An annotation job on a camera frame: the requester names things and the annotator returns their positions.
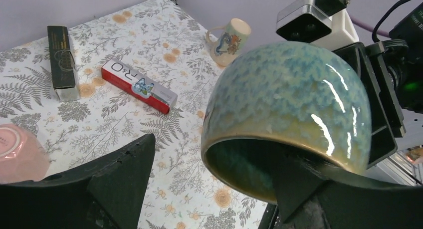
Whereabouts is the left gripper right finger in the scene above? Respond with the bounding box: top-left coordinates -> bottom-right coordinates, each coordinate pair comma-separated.
271,151 -> 423,229

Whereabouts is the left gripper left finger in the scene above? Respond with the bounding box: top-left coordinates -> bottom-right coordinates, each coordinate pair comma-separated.
0,134 -> 156,229

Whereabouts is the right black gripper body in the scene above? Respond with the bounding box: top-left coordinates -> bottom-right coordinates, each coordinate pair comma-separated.
334,4 -> 423,167

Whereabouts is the light pink cup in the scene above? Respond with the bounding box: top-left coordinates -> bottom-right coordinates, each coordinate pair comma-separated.
0,124 -> 50,184

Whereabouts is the green glazed mug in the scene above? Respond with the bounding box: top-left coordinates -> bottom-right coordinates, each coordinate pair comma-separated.
201,41 -> 372,203

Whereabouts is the cream painted mug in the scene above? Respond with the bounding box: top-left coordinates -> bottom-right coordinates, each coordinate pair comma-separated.
205,18 -> 251,67

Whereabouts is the white red toothpaste box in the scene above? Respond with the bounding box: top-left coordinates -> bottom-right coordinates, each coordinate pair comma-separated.
101,59 -> 178,115

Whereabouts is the floral tablecloth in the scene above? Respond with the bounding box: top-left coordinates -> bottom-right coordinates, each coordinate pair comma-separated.
0,0 -> 266,229

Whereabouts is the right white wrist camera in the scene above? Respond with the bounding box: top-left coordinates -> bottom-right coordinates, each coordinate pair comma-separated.
276,0 -> 359,51

